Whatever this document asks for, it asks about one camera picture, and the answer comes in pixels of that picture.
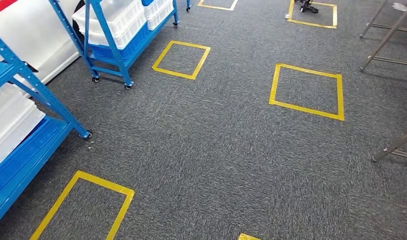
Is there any blue metal shelf rack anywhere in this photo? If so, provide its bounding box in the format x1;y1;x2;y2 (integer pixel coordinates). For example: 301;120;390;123
0;29;93;231
47;0;193;91

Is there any red barrier tape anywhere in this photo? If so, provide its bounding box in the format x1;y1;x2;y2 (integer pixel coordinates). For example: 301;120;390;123
0;0;19;17

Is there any black tripod stand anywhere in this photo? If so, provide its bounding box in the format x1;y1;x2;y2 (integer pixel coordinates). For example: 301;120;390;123
293;0;320;14

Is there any white car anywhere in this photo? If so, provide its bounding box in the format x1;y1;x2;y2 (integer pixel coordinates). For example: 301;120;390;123
0;0;87;85

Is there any steel workbench table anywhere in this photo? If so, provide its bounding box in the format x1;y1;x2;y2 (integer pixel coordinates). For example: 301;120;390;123
359;0;407;39
359;6;407;163

